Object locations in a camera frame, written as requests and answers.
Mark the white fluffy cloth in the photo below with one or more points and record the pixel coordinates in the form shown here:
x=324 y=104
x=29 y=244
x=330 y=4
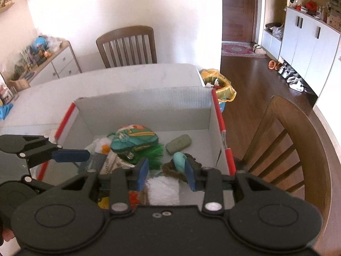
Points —
x=162 y=192

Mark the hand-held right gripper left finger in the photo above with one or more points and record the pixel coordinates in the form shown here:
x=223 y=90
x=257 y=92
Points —
x=142 y=173

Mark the person's left hand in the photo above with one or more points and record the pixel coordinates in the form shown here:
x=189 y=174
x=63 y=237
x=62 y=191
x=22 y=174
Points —
x=8 y=236

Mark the clear plastic bags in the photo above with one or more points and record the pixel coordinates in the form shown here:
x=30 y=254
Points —
x=54 y=42

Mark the red patterned rug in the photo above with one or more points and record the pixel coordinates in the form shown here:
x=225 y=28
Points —
x=237 y=49

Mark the wooden wall shelf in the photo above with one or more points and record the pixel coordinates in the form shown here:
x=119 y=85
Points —
x=6 y=6

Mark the red and white cardboard box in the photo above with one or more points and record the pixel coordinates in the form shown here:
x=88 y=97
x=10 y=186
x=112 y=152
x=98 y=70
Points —
x=149 y=112

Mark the green fringed pouch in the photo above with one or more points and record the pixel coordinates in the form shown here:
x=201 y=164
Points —
x=155 y=154

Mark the dark shoes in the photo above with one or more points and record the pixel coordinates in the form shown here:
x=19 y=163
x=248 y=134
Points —
x=271 y=26

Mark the blue gloves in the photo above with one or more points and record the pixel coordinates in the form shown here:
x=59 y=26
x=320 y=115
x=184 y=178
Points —
x=5 y=112

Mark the white wooden sideboard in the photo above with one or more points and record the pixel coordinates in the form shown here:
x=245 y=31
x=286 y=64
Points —
x=64 y=61

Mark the orange flower ornament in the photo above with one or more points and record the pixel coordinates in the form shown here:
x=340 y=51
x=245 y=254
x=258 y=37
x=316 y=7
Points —
x=134 y=198

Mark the red ornament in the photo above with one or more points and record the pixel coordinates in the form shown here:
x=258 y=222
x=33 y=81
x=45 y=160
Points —
x=311 y=5

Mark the floral pouch with green trim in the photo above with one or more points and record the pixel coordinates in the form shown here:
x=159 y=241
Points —
x=133 y=138

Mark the trash bin with yellow bag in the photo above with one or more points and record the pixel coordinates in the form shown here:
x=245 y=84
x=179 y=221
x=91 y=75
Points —
x=226 y=93

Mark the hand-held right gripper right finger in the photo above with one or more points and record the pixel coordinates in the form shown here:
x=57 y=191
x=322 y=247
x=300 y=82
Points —
x=190 y=173

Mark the small wooden crate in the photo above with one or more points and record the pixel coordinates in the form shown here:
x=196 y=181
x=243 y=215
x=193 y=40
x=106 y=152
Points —
x=20 y=84

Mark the brown fuzzy toy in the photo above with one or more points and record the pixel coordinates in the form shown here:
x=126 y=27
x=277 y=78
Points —
x=170 y=172

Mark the grey hallway cabinet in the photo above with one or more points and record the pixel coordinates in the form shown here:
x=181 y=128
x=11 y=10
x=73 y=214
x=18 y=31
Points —
x=306 y=45

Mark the blue globe toy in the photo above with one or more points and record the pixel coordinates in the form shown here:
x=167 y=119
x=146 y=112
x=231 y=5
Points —
x=40 y=42

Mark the white plastic bag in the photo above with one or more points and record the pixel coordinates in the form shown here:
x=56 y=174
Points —
x=97 y=144

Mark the shiny foil bag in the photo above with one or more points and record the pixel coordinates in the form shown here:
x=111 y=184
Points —
x=112 y=162

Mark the orange slippers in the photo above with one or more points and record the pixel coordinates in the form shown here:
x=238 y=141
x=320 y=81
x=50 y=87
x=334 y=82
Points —
x=273 y=64

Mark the dark wooden door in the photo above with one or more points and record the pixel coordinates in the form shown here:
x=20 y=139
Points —
x=237 y=18

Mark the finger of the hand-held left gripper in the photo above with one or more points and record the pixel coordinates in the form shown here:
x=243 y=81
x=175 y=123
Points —
x=70 y=155
x=40 y=184

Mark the grey-green pouch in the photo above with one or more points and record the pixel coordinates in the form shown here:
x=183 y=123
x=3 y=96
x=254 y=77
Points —
x=178 y=144

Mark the wooden slat-back chair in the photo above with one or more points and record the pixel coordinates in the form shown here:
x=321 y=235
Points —
x=125 y=33
x=282 y=106

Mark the row of shoes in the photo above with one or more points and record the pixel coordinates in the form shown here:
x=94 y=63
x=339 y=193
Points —
x=291 y=78

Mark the white slippers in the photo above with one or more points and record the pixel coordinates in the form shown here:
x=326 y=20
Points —
x=259 y=49

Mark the red and white carton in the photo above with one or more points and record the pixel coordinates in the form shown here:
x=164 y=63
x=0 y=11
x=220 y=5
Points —
x=5 y=90

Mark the toy building model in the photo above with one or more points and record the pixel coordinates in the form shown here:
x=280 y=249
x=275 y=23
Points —
x=32 y=58

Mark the grey plastic bag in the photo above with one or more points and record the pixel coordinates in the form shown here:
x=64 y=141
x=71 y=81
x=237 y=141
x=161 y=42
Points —
x=278 y=32

